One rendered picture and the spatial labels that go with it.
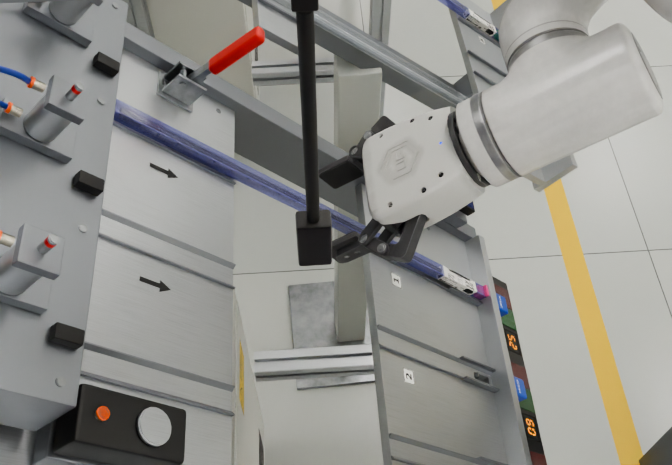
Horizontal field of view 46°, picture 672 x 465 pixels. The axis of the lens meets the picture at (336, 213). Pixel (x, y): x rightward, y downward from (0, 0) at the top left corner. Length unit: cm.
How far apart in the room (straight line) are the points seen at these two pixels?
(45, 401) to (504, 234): 155
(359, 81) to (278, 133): 28
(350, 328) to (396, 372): 88
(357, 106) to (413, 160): 40
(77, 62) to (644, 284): 154
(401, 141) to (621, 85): 20
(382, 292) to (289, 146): 18
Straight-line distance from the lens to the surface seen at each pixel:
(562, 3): 72
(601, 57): 67
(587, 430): 172
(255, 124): 80
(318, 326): 173
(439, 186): 69
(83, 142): 56
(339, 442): 164
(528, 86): 68
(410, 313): 84
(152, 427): 50
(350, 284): 150
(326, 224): 48
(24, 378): 46
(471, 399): 87
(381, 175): 73
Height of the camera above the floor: 155
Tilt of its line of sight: 55 degrees down
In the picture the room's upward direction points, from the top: straight up
